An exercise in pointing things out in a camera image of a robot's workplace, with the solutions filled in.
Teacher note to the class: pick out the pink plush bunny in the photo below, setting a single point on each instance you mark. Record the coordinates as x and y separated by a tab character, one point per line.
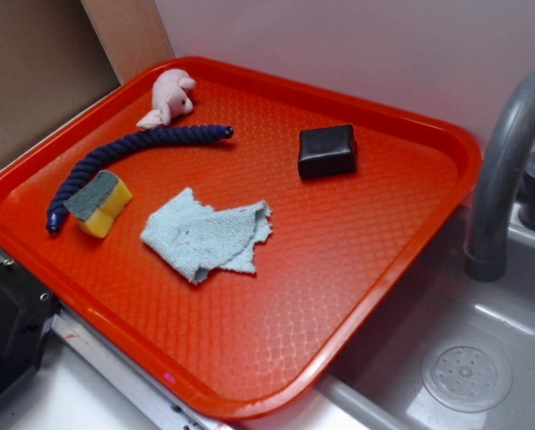
170	99

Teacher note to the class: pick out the red plastic tray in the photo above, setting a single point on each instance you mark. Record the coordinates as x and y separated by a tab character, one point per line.
238	346

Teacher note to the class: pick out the light blue cloth rag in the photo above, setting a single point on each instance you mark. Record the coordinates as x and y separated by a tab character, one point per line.
195	239

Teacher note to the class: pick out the black rectangular block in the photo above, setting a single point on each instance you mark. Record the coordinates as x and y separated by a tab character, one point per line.
327	151

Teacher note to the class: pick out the yellow sponge with green scrubber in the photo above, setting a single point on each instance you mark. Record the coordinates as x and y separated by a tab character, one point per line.
97	205

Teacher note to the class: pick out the grey toy sink basin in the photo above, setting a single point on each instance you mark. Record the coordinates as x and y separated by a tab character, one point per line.
377	377

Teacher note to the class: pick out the grey faucet spout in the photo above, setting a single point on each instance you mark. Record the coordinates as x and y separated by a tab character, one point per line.
508	171

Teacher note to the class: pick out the sink drain strainer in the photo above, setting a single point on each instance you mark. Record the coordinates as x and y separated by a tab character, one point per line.
465	377

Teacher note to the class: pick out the brown cardboard panel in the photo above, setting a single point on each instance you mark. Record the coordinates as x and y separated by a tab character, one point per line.
59	57

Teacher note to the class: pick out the aluminium frame rail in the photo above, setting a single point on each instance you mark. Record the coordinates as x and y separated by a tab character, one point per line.
161	409

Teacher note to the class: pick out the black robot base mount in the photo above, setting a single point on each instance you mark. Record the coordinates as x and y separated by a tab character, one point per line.
27	308

